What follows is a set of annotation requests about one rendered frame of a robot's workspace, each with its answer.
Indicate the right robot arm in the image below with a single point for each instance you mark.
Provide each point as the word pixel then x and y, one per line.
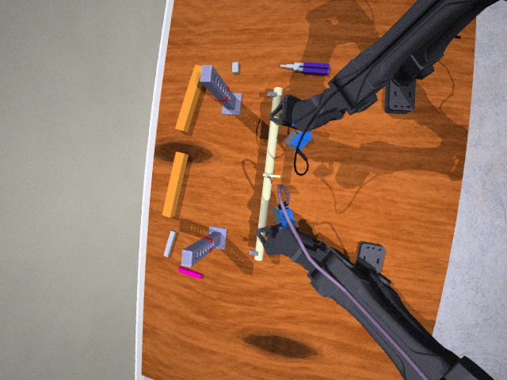
pixel 399 49

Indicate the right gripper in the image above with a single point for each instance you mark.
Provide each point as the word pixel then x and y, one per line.
pixel 286 119

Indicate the tan wooden block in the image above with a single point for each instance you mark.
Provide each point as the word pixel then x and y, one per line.
pixel 175 183
pixel 189 103

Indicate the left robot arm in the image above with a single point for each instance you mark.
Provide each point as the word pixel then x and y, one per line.
pixel 416 354

